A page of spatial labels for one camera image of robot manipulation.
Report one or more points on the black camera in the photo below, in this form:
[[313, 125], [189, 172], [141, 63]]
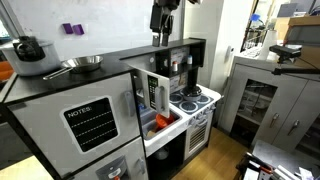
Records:
[[285, 51]]

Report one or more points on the gray metal cabinet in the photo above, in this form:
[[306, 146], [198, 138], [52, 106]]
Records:
[[293, 96]]

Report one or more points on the toy kitchen playset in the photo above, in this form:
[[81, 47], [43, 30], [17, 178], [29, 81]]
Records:
[[113, 63]]

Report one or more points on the white plastic bottle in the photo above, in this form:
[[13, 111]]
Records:
[[269, 43]]

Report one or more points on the fridge door with chalkboard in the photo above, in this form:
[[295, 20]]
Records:
[[40, 120]]

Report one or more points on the white oven door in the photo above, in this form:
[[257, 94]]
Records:
[[198, 136]]

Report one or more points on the brown cardboard box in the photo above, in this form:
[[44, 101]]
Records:
[[303, 21]]

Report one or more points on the wooden spoon with hole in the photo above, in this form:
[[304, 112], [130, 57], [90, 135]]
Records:
[[151, 133]]

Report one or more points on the fridge door with dispenser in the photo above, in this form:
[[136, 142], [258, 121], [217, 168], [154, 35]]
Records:
[[130, 151]]

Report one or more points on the white shaker orange cap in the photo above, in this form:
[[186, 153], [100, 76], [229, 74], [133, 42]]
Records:
[[174, 66]]

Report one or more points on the orange crate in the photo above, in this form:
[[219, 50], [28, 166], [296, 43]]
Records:
[[5, 71]]

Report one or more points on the white paper sheets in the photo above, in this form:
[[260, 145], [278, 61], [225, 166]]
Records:
[[290, 173]]

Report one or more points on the small gray pot black lid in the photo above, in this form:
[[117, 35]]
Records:
[[191, 92]]

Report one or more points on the white shaker blue cap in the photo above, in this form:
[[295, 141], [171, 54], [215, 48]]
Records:
[[189, 60]]

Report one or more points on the purple magnet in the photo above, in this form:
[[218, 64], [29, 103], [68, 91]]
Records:
[[67, 28], [78, 29]]

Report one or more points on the orange plastic bowl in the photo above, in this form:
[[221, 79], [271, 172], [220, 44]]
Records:
[[164, 120]]

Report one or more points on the gray cooktop with burners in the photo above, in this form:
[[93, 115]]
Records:
[[188, 106]]

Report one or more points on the whiteboard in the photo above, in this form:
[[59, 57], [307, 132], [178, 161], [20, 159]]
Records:
[[116, 20]]

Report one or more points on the blue plastic container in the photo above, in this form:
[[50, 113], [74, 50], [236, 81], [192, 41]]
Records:
[[255, 17]]

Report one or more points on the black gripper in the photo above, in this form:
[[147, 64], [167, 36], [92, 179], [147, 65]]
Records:
[[163, 15]]

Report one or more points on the black orange hand tools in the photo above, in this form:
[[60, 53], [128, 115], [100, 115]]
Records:
[[258, 165]]

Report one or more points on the steel frying pan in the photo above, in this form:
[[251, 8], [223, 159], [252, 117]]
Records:
[[83, 63]]

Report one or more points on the gray sink basin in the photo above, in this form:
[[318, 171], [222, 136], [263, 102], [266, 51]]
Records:
[[148, 118]]

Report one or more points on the white microwave door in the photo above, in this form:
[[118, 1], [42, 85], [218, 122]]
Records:
[[165, 81]]

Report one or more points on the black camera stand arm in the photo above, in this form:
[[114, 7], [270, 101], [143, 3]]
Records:
[[296, 70]]

